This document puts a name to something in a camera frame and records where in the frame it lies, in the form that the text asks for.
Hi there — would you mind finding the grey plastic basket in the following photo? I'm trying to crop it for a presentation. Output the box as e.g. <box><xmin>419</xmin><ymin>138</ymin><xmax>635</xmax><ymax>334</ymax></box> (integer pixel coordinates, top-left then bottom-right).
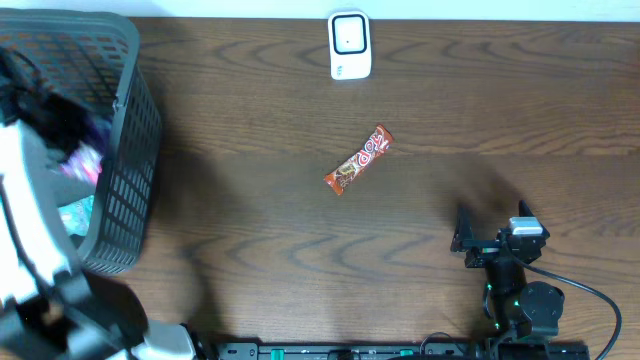
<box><xmin>1</xmin><ymin>8</ymin><xmax>162</xmax><ymax>275</ymax></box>

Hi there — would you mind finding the purple snack packet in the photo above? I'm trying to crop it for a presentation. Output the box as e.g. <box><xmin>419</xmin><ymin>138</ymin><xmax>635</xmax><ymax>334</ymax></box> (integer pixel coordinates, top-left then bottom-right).
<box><xmin>59</xmin><ymin>142</ymin><xmax>103</xmax><ymax>185</ymax></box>

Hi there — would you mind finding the teal snack wrapper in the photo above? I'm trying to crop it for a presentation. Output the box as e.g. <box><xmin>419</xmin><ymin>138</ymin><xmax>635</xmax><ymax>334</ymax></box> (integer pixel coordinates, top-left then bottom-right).
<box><xmin>58</xmin><ymin>195</ymin><xmax>94</xmax><ymax>236</ymax></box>

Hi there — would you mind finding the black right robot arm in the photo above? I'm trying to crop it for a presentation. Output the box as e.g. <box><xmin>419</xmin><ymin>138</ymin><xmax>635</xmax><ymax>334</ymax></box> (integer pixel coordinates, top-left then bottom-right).
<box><xmin>450</xmin><ymin>201</ymin><xmax>565</xmax><ymax>340</ymax></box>

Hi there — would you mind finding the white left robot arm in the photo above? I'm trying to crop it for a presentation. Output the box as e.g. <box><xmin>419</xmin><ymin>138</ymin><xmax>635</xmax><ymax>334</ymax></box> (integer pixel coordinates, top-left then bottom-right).
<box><xmin>1</xmin><ymin>48</ymin><xmax>197</xmax><ymax>359</ymax></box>

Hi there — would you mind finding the white barcode scanner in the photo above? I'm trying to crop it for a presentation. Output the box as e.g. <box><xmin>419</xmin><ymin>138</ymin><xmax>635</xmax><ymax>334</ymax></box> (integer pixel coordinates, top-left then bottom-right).
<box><xmin>327</xmin><ymin>11</ymin><xmax>373</xmax><ymax>80</ymax></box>

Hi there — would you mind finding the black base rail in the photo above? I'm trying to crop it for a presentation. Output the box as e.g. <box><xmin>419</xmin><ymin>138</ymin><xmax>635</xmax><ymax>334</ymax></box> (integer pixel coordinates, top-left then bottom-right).
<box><xmin>195</xmin><ymin>339</ymin><xmax>590</xmax><ymax>360</ymax></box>

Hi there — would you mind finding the red chocolate bar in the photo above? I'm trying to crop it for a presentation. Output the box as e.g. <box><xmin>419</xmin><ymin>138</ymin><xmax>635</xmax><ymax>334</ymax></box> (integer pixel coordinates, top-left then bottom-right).
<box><xmin>324</xmin><ymin>124</ymin><xmax>394</xmax><ymax>195</ymax></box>

